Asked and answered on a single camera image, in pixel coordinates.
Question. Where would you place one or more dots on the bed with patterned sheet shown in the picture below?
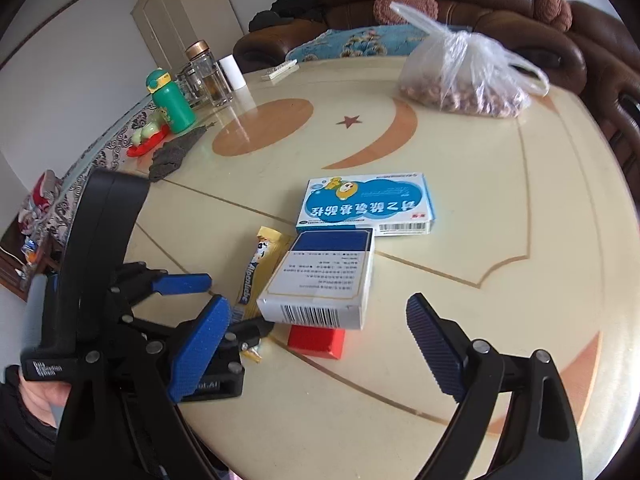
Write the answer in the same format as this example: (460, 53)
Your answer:
(100, 150)

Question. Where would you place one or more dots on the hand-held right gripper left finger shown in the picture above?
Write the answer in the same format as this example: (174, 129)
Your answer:
(197, 352)

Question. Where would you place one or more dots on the small pink round cushion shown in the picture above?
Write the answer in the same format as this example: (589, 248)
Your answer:
(542, 0)
(565, 12)

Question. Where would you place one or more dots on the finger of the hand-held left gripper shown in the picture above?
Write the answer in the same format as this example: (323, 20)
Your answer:
(182, 284)
(250, 331)

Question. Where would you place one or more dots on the red tray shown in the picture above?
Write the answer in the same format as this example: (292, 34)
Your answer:
(142, 147)

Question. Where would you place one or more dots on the yellow snack wrapper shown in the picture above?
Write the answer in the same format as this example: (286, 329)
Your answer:
(260, 265)

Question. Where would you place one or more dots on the red and white cloth bundle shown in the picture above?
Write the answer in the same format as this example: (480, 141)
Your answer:
(37, 200)

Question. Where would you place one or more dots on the blue and white medicine box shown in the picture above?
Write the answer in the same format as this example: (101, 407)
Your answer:
(365, 205)

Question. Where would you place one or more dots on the red card box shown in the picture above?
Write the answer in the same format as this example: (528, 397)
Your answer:
(317, 342)

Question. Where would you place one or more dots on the glass bottle with copper cap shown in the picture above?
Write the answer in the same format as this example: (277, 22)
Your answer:
(210, 75)

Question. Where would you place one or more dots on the white cup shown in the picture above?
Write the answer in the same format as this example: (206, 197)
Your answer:
(232, 72)

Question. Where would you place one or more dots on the pale green small cup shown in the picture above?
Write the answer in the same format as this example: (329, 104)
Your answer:
(141, 132)
(160, 120)

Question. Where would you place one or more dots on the clear plastic bag of nuts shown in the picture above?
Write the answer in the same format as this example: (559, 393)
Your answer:
(465, 75)

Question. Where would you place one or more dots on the large pink round cushion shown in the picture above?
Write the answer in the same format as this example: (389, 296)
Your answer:
(406, 4)

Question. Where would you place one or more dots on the white box with blue panel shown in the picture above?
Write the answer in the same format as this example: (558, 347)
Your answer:
(325, 275)

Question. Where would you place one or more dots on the cream wooden table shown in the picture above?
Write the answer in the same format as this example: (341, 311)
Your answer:
(450, 280)

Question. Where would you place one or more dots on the dark grey cloth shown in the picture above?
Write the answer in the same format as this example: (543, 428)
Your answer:
(172, 155)

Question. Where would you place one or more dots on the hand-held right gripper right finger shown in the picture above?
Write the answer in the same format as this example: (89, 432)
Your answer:
(435, 347)

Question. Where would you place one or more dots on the brown leather armchair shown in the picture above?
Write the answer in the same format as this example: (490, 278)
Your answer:
(612, 75)

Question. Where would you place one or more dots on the clear glass jar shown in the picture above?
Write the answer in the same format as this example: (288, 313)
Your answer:
(190, 85)

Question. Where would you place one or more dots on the green water bottle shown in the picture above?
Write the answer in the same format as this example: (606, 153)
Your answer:
(172, 105)

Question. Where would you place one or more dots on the dark clothing pile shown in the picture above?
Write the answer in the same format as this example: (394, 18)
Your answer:
(290, 10)

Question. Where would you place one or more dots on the cream wardrobe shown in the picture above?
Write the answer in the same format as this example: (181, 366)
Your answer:
(185, 10)

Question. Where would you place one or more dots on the blue floral blanket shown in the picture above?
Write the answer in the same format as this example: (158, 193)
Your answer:
(350, 42)

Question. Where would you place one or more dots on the small white flat box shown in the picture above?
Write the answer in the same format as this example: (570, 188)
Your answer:
(280, 70)

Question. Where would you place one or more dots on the person's left forearm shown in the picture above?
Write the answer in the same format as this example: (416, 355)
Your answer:
(25, 440)

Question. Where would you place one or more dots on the person's left hand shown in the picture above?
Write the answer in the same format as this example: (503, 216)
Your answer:
(45, 402)

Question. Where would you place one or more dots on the brown wooden cabinet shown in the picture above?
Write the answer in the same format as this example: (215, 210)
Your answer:
(20, 275)

